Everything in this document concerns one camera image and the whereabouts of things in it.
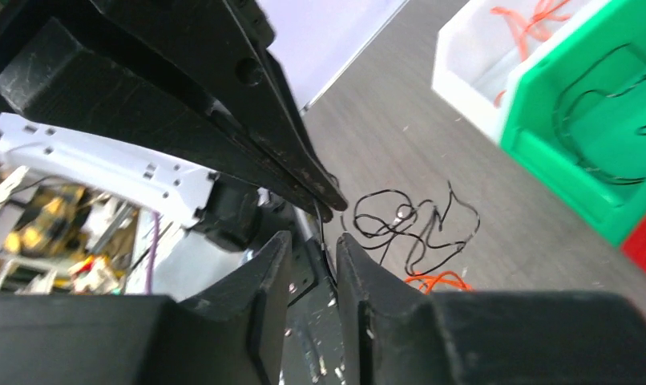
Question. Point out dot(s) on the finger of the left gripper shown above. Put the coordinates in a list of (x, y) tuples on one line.
[(207, 41), (92, 76)]

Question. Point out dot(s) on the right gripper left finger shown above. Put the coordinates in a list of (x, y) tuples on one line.
[(230, 333)]

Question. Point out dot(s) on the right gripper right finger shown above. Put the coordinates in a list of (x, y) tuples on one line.
[(394, 334)]

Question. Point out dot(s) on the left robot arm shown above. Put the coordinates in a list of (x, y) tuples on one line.
[(221, 207)]

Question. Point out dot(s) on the white plastic bin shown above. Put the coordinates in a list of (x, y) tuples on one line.
[(485, 49)]

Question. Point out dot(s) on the green plastic bin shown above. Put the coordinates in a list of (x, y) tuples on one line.
[(578, 120)]

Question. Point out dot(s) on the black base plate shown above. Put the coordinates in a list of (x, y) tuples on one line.
[(313, 349)]

